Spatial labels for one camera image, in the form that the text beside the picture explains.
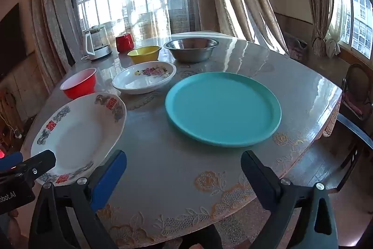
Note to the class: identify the yellow plastic bowl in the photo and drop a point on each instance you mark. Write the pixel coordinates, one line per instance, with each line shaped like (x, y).
(145, 56)

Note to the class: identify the red mug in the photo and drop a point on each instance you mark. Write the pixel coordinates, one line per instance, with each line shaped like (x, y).
(123, 43)

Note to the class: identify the red plastic bowl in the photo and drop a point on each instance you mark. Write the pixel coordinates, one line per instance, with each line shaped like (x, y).
(80, 87)

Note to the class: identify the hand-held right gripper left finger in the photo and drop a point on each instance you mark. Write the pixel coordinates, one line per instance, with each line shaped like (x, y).
(108, 179)

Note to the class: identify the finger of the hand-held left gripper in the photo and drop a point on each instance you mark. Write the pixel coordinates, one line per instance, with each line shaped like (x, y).
(11, 160)
(39, 163)

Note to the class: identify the tied white sheer curtain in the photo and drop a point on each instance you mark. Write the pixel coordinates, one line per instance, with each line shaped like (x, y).
(332, 47)

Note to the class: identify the white floral dish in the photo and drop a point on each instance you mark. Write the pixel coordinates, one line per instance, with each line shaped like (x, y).
(142, 82)

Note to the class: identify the teal round plate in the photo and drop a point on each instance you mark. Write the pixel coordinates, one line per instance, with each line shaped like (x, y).
(221, 109)

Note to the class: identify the white plate with red print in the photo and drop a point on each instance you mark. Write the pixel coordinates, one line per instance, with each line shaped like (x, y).
(78, 135)

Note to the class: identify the white glass electric kettle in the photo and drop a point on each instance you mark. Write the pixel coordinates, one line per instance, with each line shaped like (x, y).
(97, 44)

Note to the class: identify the black television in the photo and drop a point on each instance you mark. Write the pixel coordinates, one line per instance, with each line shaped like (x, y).
(8, 42)

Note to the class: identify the side window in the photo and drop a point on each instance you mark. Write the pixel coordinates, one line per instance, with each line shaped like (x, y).
(358, 18)

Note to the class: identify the patterned bag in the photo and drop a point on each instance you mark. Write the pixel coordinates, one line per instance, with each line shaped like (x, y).
(295, 47)

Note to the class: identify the stainless steel bowl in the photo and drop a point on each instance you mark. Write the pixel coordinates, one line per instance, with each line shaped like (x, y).
(192, 55)

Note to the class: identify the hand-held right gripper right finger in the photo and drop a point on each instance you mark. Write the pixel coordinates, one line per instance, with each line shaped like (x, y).
(256, 176)

